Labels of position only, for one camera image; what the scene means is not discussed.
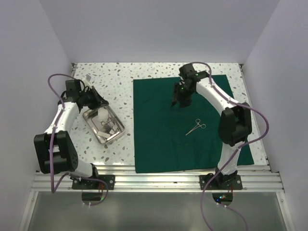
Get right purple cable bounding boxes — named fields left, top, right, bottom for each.
left=190, top=61, right=270, bottom=231

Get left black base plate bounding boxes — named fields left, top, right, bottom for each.
left=71, top=175, right=116, bottom=190

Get stainless steel tray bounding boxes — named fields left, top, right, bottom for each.
left=82, top=105, right=125, bottom=144

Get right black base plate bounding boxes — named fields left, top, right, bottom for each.
left=199, top=173, right=243, bottom=191

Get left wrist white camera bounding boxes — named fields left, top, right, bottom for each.
left=82, top=75, right=91, bottom=85

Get top steel scissors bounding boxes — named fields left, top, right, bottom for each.
left=101, top=118, right=118, bottom=132

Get green surgical drape cloth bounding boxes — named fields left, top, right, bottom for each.
left=133, top=74, right=255, bottom=174

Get long steel scissors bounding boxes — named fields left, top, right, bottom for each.
left=185, top=118, right=206, bottom=136

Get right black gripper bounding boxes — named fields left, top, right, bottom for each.
left=170, top=83, right=193, bottom=109

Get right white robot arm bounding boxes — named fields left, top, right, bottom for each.
left=171, top=63, right=252, bottom=189

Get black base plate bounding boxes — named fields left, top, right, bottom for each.
left=71, top=175, right=116, bottom=190
left=199, top=173, right=243, bottom=191

